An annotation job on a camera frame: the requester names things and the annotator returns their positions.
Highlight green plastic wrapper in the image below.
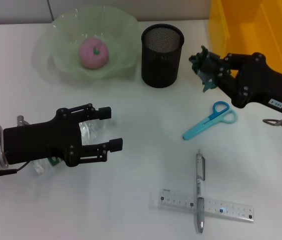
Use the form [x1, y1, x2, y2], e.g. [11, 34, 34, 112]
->
[188, 45, 221, 93]

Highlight transparent plastic ruler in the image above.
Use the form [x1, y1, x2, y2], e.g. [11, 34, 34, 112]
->
[149, 188, 255, 223]

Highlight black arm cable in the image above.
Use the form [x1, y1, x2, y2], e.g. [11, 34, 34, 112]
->
[262, 117, 282, 133]
[0, 161, 31, 181]

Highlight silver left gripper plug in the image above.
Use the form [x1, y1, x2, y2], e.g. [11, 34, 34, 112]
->
[17, 115, 29, 127]

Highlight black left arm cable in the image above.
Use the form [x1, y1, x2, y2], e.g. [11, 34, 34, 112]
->
[0, 161, 31, 181]

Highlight black mesh pen holder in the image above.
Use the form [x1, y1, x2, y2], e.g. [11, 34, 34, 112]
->
[140, 23, 185, 88]

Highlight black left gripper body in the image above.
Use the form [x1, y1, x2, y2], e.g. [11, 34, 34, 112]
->
[3, 107, 84, 168]

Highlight clear green-label water bottle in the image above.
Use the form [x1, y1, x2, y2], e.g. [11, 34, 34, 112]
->
[32, 117, 118, 176]

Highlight blue scissors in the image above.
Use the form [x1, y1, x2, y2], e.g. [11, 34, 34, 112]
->
[182, 100, 239, 141]

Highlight pink toy peach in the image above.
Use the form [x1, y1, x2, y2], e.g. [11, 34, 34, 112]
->
[78, 37, 110, 70]

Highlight yellow plastic bin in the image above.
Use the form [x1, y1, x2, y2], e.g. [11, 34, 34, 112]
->
[208, 0, 282, 78]

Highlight translucent green fruit bowl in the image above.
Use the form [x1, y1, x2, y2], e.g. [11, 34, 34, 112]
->
[32, 7, 139, 88]

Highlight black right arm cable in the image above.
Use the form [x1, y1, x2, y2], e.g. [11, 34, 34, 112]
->
[262, 117, 282, 133]

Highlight silver pen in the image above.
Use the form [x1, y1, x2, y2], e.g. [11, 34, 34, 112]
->
[193, 149, 206, 234]

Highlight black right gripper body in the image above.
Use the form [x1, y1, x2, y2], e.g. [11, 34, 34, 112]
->
[230, 52, 282, 112]

